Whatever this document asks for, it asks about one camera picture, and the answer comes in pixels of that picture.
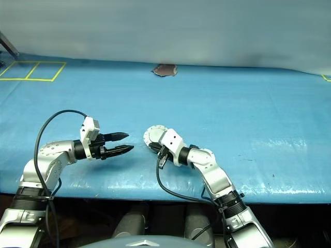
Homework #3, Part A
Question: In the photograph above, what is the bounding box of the silver finned motor cover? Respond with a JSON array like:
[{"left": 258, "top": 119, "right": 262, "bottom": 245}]
[{"left": 143, "top": 125, "right": 169, "bottom": 147}]

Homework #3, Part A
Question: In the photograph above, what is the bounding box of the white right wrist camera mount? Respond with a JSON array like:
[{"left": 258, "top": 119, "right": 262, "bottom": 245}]
[{"left": 159, "top": 128, "right": 185, "bottom": 166}]

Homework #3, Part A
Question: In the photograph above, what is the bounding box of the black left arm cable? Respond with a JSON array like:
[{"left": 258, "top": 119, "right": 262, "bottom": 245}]
[{"left": 34, "top": 110, "right": 87, "bottom": 248}]

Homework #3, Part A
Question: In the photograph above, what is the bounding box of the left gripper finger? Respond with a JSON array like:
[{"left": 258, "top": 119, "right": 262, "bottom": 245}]
[
  {"left": 106, "top": 145, "right": 135, "bottom": 159},
  {"left": 103, "top": 132, "right": 130, "bottom": 143}
]

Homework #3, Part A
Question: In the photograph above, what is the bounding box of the blue foam table cover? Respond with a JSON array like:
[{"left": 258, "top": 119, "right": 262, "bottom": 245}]
[{"left": 0, "top": 53, "right": 331, "bottom": 205}]

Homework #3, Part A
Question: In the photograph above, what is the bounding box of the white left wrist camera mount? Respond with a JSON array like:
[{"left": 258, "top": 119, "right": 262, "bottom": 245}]
[{"left": 79, "top": 116, "right": 101, "bottom": 160}]

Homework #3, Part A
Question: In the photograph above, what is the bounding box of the torn brown hole in cover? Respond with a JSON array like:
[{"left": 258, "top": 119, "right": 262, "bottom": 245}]
[{"left": 151, "top": 63, "right": 180, "bottom": 78}]

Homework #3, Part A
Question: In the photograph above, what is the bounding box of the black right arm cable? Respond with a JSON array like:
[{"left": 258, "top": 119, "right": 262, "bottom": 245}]
[{"left": 156, "top": 146, "right": 233, "bottom": 248}]

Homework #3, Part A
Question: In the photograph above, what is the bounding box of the grey rounded cylinder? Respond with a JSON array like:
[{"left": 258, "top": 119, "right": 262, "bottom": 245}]
[
  {"left": 184, "top": 212, "right": 216, "bottom": 246},
  {"left": 112, "top": 212, "right": 147, "bottom": 239}
]

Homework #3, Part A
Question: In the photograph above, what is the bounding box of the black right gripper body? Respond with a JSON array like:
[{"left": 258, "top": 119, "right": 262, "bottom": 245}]
[{"left": 151, "top": 142, "right": 173, "bottom": 169}]

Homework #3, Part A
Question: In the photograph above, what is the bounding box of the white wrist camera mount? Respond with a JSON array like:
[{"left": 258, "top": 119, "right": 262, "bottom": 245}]
[
  {"left": 79, "top": 116, "right": 101, "bottom": 160},
  {"left": 159, "top": 128, "right": 185, "bottom": 166}
]

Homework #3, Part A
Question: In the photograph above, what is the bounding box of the yellow tape double rectangle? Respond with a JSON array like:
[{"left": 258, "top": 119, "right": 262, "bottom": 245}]
[{"left": 0, "top": 60, "right": 67, "bottom": 82}]

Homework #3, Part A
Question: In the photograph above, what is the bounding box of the grey-blue robot torso with emblem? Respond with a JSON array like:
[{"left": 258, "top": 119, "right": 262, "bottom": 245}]
[{"left": 77, "top": 234, "right": 209, "bottom": 248}]

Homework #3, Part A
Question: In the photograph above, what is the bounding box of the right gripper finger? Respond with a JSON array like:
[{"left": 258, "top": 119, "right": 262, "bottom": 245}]
[{"left": 148, "top": 142, "right": 162, "bottom": 154}]

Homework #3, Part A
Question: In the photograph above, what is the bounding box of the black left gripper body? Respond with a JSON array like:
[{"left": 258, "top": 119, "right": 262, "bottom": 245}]
[{"left": 89, "top": 134, "right": 109, "bottom": 162}]

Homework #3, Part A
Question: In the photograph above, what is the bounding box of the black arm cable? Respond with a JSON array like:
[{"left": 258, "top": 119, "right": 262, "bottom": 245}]
[
  {"left": 156, "top": 146, "right": 233, "bottom": 248},
  {"left": 34, "top": 110, "right": 87, "bottom": 248}
]

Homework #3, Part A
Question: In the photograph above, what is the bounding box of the grey metal bar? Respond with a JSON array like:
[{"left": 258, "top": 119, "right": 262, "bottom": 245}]
[{"left": 0, "top": 31, "right": 20, "bottom": 56}]

